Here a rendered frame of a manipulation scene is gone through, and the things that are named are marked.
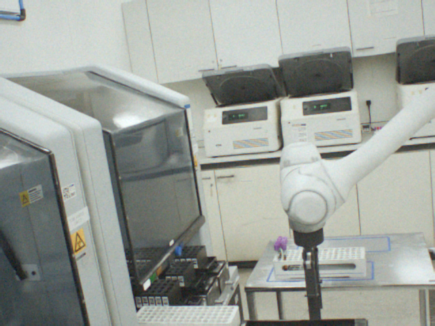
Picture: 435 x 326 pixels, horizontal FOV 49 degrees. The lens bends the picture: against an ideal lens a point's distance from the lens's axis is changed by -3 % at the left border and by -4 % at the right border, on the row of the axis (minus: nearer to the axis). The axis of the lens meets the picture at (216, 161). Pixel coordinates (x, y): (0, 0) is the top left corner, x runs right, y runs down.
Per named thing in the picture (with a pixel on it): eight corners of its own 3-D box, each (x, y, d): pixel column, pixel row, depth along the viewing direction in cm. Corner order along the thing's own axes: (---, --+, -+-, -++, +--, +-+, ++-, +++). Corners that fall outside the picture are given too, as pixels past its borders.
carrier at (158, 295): (170, 295, 160) (166, 278, 159) (175, 295, 160) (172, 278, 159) (157, 312, 149) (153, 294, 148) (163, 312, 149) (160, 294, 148)
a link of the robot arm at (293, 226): (284, 212, 116) (287, 236, 117) (323, 210, 113) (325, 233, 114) (289, 202, 124) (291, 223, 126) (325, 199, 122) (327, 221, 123)
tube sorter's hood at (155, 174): (-10, 293, 144) (-59, 84, 133) (88, 229, 201) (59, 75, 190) (143, 295, 130) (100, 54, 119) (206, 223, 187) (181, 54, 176)
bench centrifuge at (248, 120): (204, 159, 370) (192, 73, 359) (227, 145, 428) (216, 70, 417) (278, 152, 352) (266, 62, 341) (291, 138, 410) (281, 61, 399)
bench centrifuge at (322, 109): (283, 151, 352) (271, 55, 340) (292, 138, 411) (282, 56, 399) (362, 144, 337) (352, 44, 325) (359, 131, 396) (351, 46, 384)
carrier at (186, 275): (190, 276, 174) (187, 260, 173) (196, 276, 173) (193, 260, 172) (179, 290, 163) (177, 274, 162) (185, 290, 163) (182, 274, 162)
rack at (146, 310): (132, 341, 137) (128, 322, 136) (146, 324, 146) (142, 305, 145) (234, 343, 128) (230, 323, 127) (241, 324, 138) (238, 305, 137)
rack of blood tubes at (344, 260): (274, 278, 162) (272, 261, 161) (279, 266, 171) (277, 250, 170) (366, 276, 152) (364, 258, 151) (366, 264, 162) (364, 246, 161)
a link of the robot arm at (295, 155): (283, 202, 125) (283, 216, 112) (275, 141, 122) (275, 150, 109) (325, 197, 123) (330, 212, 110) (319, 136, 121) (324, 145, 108)
